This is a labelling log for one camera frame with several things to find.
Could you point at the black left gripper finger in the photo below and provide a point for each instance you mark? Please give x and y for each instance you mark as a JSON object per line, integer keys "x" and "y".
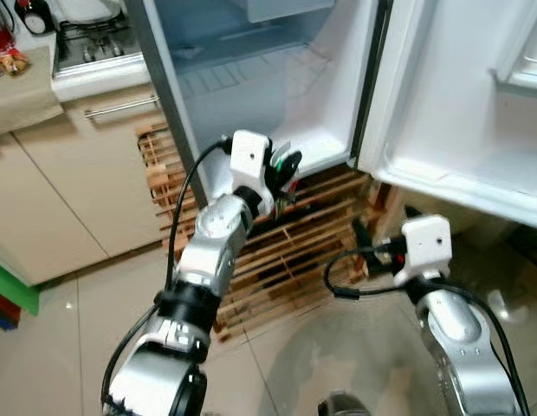
{"x": 288, "y": 169}

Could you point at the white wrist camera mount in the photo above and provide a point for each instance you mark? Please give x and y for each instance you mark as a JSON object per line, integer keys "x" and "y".
{"x": 426, "y": 243}
{"x": 249, "y": 156}

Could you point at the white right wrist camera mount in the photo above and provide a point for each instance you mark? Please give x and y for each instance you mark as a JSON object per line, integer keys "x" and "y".
{"x": 426, "y": 243}

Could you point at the white fridge door shelf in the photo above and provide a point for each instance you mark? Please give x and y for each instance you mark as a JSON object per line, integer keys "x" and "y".
{"x": 524, "y": 74}

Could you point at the wooden pallet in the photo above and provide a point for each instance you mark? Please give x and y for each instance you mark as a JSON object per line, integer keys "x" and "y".
{"x": 286, "y": 251}

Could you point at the steel gas stove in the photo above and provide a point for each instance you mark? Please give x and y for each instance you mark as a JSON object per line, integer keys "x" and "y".
{"x": 95, "y": 48}

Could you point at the clear fridge drawer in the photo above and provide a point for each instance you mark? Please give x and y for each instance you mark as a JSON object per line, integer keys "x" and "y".
{"x": 290, "y": 9}

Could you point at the beige kitchen cabinet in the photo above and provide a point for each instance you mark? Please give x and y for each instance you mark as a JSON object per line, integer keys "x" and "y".
{"x": 69, "y": 191}

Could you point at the green flat board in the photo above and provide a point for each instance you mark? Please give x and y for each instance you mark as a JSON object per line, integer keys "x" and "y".
{"x": 13, "y": 286}

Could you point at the grey fridge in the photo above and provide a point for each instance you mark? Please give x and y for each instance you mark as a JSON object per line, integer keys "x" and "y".
{"x": 277, "y": 87}

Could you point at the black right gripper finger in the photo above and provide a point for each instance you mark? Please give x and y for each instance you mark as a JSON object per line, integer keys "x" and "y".
{"x": 364, "y": 238}
{"x": 413, "y": 212}

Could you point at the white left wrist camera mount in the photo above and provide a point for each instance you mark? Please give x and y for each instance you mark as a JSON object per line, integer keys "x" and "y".
{"x": 249, "y": 156}

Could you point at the beige burlap cloth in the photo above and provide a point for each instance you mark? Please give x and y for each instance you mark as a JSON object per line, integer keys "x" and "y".
{"x": 22, "y": 100}

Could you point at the white fridge door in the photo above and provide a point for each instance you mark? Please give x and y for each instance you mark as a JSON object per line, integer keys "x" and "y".
{"x": 442, "y": 113}

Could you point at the yellow red snack packet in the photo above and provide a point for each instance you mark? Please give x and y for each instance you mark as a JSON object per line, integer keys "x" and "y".
{"x": 10, "y": 62}

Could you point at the black jug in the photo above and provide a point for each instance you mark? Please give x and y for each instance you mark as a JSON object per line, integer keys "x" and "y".
{"x": 30, "y": 13}

